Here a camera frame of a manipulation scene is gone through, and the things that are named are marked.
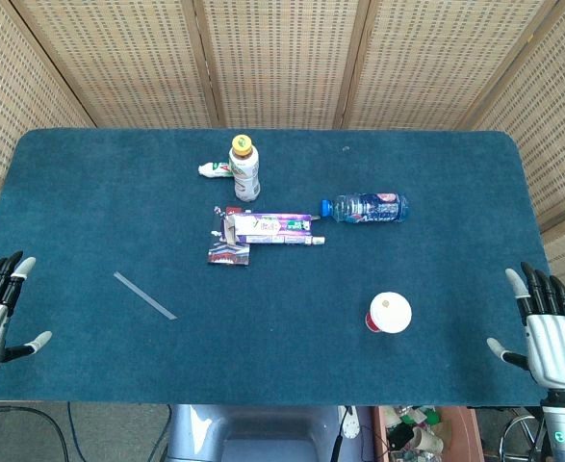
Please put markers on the blue sports drink bottle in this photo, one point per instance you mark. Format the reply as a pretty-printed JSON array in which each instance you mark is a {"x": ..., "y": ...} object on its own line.
[{"x": 373, "y": 208}]

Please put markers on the red blue printed packet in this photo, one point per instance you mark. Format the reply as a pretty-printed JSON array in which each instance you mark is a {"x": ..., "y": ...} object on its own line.
[{"x": 228, "y": 254}]

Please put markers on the small white toothpaste tube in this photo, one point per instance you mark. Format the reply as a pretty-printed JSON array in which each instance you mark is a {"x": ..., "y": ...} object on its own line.
[{"x": 212, "y": 169}]

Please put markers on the purple toothpaste tube white cap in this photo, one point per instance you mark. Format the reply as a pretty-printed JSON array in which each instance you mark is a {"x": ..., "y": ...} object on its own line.
[{"x": 282, "y": 239}]

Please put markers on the silver robot torso base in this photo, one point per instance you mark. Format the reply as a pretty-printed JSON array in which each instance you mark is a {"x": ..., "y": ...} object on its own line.
[{"x": 263, "y": 433}]

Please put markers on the woven bamboo folding screen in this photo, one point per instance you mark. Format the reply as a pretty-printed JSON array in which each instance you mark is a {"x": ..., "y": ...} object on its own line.
[{"x": 282, "y": 58}]

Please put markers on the blue carpet table cover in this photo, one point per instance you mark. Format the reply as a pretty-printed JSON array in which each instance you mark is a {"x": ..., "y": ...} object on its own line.
[{"x": 282, "y": 346}]

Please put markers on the yellow-capped white drink bottle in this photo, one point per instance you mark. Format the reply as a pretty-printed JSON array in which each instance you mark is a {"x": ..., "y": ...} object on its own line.
[{"x": 245, "y": 173}]

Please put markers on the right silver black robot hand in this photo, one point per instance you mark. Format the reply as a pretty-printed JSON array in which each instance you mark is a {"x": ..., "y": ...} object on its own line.
[{"x": 556, "y": 341}]

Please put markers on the pink bin of trash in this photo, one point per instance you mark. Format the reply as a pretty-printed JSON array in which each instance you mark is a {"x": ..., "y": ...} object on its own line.
[{"x": 426, "y": 435}]

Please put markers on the transparent plastic straw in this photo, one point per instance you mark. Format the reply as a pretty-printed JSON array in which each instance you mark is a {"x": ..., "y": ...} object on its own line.
[{"x": 145, "y": 295}]

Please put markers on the chrome stool frame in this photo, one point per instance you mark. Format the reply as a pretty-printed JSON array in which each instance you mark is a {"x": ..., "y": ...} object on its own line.
[{"x": 518, "y": 433}]

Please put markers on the purple toothpaste box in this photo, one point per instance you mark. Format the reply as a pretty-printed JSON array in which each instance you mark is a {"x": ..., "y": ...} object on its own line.
[{"x": 267, "y": 224}]

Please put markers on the small red packet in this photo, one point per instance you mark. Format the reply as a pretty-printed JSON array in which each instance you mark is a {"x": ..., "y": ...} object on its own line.
[{"x": 234, "y": 210}]

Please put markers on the red paper cup white lid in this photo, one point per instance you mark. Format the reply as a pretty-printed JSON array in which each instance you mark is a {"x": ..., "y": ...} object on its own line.
[{"x": 391, "y": 312}]

